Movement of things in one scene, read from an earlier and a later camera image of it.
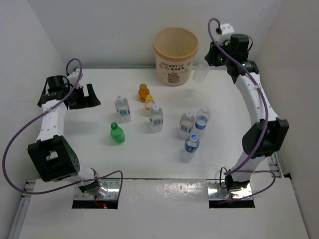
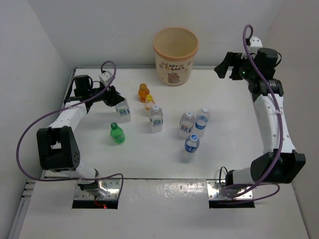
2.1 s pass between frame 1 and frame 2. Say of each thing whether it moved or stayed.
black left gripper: moved
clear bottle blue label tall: stayed
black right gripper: moved
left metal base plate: stayed
